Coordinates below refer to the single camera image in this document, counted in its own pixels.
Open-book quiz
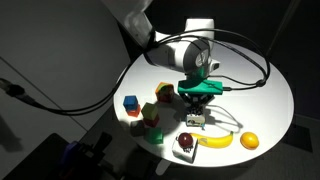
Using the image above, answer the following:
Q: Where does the purple black spring clamp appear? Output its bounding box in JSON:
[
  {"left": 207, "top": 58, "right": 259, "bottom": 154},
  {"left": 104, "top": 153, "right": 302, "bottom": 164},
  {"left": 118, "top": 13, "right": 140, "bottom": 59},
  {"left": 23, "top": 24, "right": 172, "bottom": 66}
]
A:
[{"left": 59, "top": 139, "right": 101, "bottom": 169}]

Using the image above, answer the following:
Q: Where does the white table leg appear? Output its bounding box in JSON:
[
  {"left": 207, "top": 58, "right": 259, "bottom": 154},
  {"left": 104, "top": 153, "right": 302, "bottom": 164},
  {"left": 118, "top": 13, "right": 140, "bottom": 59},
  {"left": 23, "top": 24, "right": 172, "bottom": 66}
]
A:
[{"left": 154, "top": 159, "right": 172, "bottom": 176}]

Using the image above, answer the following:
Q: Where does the black camera cable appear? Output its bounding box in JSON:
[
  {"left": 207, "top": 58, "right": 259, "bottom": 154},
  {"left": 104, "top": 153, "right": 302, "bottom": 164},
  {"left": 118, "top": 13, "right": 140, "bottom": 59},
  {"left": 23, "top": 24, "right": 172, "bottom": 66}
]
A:
[{"left": 156, "top": 27, "right": 272, "bottom": 92}]

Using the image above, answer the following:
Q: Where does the orange citrus fruit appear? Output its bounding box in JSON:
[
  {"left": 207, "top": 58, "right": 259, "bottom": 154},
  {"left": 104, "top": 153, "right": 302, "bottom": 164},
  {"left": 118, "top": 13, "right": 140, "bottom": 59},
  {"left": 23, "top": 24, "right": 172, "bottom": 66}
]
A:
[{"left": 239, "top": 131, "right": 261, "bottom": 151}]

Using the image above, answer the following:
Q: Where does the grey block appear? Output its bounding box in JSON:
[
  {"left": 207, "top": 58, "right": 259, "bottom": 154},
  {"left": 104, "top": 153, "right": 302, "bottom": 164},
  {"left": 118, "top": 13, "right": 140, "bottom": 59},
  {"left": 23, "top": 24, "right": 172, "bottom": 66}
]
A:
[{"left": 129, "top": 119, "right": 146, "bottom": 138}]

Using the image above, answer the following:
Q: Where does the black white patterned plush cube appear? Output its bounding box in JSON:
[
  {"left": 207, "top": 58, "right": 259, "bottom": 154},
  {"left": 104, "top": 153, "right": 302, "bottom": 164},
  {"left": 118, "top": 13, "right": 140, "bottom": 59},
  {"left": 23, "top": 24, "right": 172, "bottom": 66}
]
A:
[{"left": 185, "top": 113, "right": 207, "bottom": 128}]

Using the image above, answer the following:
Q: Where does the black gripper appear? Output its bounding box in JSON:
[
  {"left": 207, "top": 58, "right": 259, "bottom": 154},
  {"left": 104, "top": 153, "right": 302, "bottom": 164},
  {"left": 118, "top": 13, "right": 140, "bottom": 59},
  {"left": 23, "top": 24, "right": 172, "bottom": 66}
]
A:
[{"left": 180, "top": 92, "right": 215, "bottom": 118}]

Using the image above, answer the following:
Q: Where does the dark red plum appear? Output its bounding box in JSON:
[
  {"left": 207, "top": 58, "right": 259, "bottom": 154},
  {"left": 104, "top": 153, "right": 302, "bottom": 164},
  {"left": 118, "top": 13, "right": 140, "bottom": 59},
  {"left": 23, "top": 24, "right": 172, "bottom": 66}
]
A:
[{"left": 177, "top": 132, "right": 195, "bottom": 149}]

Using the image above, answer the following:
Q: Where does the yellow banana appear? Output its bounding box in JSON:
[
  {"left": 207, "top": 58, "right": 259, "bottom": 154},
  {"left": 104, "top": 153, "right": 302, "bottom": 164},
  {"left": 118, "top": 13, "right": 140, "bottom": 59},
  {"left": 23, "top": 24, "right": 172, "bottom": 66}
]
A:
[{"left": 189, "top": 130, "right": 235, "bottom": 150}]

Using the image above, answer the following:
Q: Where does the lime green block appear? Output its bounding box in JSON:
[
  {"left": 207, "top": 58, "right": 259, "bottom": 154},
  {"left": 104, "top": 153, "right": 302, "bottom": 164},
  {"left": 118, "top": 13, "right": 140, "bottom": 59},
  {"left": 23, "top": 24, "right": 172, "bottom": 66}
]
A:
[{"left": 140, "top": 102, "right": 159, "bottom": 121}]

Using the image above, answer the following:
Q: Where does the blue block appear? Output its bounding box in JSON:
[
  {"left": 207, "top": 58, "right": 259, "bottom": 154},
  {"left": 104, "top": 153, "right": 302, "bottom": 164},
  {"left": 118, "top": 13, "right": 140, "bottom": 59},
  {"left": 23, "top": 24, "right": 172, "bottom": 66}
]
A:
[{"left": 122, "top": 95, "right": 140, "bottom": 111}]

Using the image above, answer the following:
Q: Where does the long black robot cable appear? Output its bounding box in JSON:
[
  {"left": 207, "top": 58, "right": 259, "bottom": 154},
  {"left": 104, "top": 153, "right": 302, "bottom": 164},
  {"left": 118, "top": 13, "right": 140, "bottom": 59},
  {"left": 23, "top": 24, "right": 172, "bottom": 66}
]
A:
[{"left": 0, "top": 31, "right": 188, "bottom": 117}]

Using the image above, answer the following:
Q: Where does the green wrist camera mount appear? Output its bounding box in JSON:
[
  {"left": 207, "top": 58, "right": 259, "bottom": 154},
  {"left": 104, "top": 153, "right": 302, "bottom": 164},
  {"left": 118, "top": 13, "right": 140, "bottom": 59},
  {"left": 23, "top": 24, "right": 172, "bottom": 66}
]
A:
[{"left": 177, "top": 78, "right": 225, "bottom": 97}]

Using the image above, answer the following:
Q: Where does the orange multicoloured plush cube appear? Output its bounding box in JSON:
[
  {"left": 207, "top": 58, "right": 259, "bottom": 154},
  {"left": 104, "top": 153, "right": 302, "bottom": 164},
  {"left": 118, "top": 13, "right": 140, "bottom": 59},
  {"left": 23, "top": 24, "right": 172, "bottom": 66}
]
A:
[{"left": 154, "top": 81, "right": 175, "bottom": 104}]

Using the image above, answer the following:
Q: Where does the orange block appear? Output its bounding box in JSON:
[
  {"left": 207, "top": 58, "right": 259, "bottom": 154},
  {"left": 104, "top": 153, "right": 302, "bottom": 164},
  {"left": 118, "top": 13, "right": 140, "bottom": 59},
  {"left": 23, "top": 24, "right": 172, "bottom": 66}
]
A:
[{"left": 126, "top": 104, "right": 142, "bottom": 118}]

